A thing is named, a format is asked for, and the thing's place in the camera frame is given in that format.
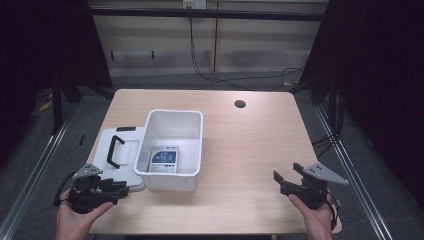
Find white lid with black handle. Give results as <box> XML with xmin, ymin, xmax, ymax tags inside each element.
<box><xmin>91</xmin><ymin>126</ymin><xmax>147</xmax><ymax>193</ymax></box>

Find black horizontal frame bar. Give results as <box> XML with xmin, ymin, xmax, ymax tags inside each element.
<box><xmin>89</xmin><ymin>7</ymin><xmax>325</xmax><ymax>23</ymax></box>

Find white and blue packet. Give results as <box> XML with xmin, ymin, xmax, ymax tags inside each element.
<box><xmin>148</xmin><ymin>145</ymin><xmax>180</xmax><ymax>174</ymax></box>

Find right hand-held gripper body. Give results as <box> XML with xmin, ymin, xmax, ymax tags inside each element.
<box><xmin>287</xmin><ymin>162</ymin><xmax>350</xmax><ymax>211</ymax></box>

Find person's left hand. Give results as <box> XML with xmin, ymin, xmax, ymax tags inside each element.
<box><xmin>54</xmin><ymin>189</ymin><xmax>115</xmax><ymax>240</ymax></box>

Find person's right hand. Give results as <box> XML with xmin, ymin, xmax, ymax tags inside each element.
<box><xmin>288</xmin><ymin>193</ymin><xmax>335</xmax><ymax>240</ymax></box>

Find hand-held gripper black cable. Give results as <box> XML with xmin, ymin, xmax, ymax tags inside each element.
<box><xmin>325</xmin><ymin>191</ymin><xmax>340</xmax><ymax>232</ymax></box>
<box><xmin>52</xmin><ymin>171</ymin><xmax>78</xmax><ymax>208</ymax></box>

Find dark curtain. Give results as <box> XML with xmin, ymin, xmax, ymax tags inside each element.
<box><xmin>0</xmin><ymin>0</ymin><xmax>114</xmax><ymax>168</ymax></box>
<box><xmin>298</xmin><ymin>0</ymin><xmax>424</xmax><ymax>209</ymax></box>

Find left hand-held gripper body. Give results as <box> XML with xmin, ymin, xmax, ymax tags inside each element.
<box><xmin>68</xmin><ymin>163</ymin><xmax>118</xmax><ymax>215</ymax></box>

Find left hand-held gripper black cable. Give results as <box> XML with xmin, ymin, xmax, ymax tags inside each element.
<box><xmin>52</xmin><ymin>171</ymin><xmax>78</xmax><ymax>208</ymax></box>

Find metal floor rail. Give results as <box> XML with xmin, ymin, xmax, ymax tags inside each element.
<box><xmin>314</xmin><ymin>104</ymin><xmax>396</xmax><ymax>240</ymax></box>
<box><xmin>0</xmin><ymin>109</ymin><xmax>76</xmax><ymax>240</ymax></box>

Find bundle of black cables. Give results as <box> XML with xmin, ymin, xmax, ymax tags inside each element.
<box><xmin>311</xmin><ymin>131</ymin><xmax>338</xmax><ymax>160</ymax></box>

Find long black floor cable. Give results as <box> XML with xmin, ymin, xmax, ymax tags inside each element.
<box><xmin>187</xmin><ymin>15</ymin><xmax>305</xmax><ymax>92</ymax></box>

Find right hand-held gripper black cable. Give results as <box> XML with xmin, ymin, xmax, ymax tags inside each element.
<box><xmin>325</xmin><ymin>191</ymin><xmax>340</xmax><ymax>232</ymax></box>

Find white wall socket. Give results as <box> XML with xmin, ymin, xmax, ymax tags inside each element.
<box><xmin>182</xmin><ymin>0</ymin><xmax>208</xmax><ymax>10</ymax></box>

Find yellow floor tape strip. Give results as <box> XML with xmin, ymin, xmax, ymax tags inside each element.
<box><xmin>38</xmin><ymin>99</ymin><xmax>53</xmax><ymax>113</ymax></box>

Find white plastic storage box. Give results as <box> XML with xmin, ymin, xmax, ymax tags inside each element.
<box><xmin>133</xmin><ymin>108</ymin><xmax>204</xmax><ymax>193</ymax></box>

